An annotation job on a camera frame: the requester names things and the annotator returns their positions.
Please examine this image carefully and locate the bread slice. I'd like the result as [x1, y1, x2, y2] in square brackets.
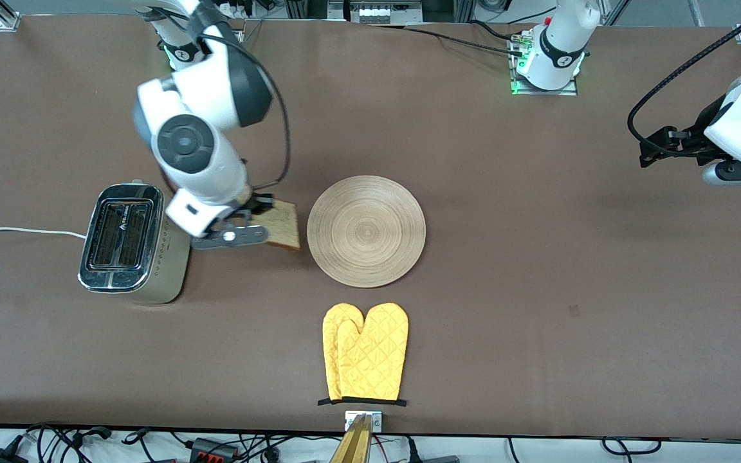
[252, 199, 302, 251]

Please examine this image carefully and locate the round wooden plate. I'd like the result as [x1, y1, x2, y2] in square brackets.
[307, 175, 427, 288]

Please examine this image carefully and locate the silver two-slot toaster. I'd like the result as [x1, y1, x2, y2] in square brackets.
[78, 182, 193, 305]

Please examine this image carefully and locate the white power strip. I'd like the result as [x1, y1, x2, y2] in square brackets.
[350, 0, 424, 24]

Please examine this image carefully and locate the black and orange connector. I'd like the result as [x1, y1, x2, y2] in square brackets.
[189, 438, 241, 461]

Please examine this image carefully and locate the black plug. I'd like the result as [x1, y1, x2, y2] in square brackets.
[408, 437, 461, 463]

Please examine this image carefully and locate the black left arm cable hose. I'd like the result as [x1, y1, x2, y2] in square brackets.
[627, 14, 741, 152]

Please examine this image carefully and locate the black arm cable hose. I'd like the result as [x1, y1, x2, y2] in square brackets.
[200, 31, 292, 195]
[627, 14, 741, 152]

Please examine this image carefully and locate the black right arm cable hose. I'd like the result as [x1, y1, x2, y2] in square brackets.
[200, 31, 292, 195]

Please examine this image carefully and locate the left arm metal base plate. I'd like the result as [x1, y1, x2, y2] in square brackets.
[509, 31, 579, 96]

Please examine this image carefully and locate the white toaster power cable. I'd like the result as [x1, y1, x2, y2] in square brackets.
[0, 225, 87, 239]

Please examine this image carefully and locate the black cable on table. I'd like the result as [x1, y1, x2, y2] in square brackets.
[370, 19, 527, 57]

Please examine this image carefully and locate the silver mounting bracket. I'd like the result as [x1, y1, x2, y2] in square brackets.
[345, 412, 383, 433]

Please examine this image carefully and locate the golden camera stand profile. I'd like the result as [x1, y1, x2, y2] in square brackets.
[330, 415, 372, 463]

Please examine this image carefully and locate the black cable loop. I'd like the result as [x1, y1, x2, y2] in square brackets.
[602, 437, 662, 456]

